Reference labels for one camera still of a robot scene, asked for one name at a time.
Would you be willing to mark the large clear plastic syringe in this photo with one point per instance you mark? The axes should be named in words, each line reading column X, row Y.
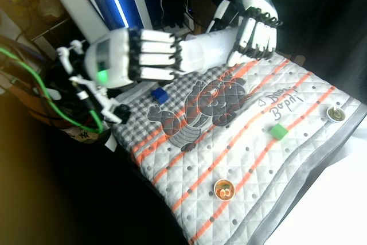
column 209, row 50

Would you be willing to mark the white paper tag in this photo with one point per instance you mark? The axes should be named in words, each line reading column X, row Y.
column 111, row 144

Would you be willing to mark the blue toy block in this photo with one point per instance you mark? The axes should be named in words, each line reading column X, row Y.
column 159, row 95

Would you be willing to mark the white power strip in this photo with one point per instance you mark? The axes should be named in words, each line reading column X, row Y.
column 187, row 21

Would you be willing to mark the small cup with green food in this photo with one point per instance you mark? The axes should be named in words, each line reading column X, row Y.
column 336, row 114

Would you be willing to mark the small cup with orange food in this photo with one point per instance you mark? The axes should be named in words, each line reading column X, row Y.
column 224, row 190

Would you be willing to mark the green toy block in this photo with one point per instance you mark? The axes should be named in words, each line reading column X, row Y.
column 278, row 132

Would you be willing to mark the white pillar with blue light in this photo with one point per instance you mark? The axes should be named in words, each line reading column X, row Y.
column 86, row 4

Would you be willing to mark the grey quilt with bear print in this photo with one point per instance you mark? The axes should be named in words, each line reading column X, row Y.
column 243, row 170

